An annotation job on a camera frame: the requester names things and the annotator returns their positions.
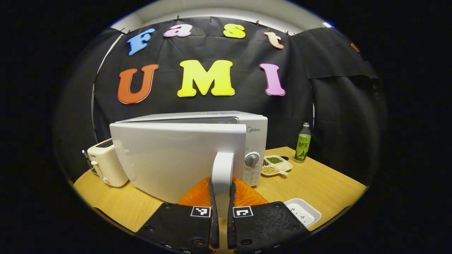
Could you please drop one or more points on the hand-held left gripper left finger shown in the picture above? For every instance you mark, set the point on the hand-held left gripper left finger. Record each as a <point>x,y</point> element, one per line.
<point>214,229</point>

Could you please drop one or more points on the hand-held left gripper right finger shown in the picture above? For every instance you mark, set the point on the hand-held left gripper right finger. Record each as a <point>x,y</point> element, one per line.
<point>231,229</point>

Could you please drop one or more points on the white tray of pink meat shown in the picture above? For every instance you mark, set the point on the white tray of pink meat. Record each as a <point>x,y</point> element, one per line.
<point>305,211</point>

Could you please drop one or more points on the white microwave oven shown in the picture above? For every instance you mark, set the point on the white microwave oven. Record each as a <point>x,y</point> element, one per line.
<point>169,158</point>

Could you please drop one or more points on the white divided dish of beans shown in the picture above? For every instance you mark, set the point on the white divided dish of beans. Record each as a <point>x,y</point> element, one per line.
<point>275,165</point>

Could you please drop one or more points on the green drink bottle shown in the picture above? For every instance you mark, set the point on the green drink bottle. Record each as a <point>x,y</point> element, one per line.
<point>302,144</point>

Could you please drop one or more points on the white toaster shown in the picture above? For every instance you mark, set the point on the white toaster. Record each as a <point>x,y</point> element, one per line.
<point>106,165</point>

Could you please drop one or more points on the black backdrop cloth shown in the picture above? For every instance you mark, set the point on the black backdrop cloth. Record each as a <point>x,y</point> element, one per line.
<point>247,102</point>

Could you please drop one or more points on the ceiling light panel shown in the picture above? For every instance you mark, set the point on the ceiling light panel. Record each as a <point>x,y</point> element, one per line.
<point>328,24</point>

